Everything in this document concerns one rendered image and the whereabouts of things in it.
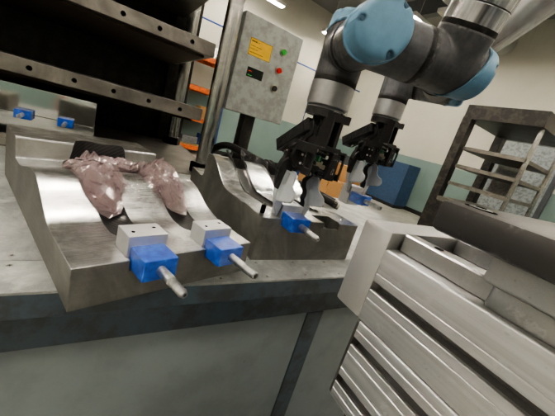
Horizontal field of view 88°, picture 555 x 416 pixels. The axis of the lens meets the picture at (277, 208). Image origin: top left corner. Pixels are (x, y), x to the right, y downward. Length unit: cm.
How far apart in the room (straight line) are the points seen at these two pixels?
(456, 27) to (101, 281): 54
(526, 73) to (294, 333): 742
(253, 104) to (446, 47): 106
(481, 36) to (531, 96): 712
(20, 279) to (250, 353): 44
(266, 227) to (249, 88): 96
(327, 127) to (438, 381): 38
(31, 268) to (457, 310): 47
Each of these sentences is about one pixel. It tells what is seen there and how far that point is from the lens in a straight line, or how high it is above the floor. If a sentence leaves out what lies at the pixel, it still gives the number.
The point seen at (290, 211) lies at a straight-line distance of 57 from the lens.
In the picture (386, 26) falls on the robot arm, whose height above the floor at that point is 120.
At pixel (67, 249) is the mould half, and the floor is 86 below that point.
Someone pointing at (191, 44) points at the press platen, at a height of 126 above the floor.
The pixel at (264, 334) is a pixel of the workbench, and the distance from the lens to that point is 69.
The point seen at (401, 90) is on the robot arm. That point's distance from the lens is 82.
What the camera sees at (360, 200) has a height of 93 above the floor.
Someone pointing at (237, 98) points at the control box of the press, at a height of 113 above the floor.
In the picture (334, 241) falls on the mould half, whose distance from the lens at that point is 67.
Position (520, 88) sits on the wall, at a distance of 772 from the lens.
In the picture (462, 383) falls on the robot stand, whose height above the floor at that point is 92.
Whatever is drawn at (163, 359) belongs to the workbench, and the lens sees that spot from 62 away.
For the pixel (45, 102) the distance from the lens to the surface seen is 125.
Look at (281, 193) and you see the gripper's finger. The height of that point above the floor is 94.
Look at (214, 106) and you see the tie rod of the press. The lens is 123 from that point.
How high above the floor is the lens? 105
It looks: 15 degrees down
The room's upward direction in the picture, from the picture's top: 16 degrees clockwise
